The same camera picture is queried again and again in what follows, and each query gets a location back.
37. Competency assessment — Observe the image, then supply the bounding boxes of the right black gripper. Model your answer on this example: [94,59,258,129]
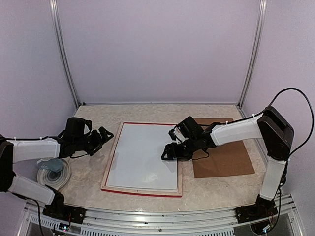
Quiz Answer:
[161,136,198,160]

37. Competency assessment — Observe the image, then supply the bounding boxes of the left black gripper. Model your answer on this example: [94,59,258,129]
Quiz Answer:
[74,126,114,156]

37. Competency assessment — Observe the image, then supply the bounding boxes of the white photo paper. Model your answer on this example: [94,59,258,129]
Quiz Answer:
[105,123,179,190]

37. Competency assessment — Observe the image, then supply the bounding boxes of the wooden red photo frame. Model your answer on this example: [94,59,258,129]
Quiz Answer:
[100,120,184,199]

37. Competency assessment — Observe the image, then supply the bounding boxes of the brown backing board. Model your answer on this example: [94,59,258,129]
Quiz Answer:
[191,118,256,178]

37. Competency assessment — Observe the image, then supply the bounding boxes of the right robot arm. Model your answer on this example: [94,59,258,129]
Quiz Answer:
[161,106,294,223]

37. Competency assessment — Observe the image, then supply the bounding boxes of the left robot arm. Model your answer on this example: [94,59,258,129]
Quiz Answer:
[0,117,114,221]

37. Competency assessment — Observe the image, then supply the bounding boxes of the light blue cup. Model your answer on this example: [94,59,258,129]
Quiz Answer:
[36,159,63,173]

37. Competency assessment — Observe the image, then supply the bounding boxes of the white round plate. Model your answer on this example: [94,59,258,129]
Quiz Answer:
[36,159,71,190]

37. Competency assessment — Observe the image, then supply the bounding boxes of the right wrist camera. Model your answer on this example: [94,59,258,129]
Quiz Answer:
[168,125,186,144]

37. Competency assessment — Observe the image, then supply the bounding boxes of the aluminium front rail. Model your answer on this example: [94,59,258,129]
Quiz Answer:
[23,195,300,236]

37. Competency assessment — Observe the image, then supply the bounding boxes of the left aluminium post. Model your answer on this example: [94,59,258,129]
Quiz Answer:
[49,0,81,109]

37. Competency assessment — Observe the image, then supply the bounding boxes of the aluminium post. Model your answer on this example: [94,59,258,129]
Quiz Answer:
[238,0,267,109]
[49,0,81,109]

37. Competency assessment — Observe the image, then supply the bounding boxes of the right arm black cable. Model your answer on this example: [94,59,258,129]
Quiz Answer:
[199,87,313,158]

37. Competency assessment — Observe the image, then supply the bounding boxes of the right aluminium post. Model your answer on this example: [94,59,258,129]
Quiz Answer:
[238,0,267,109]

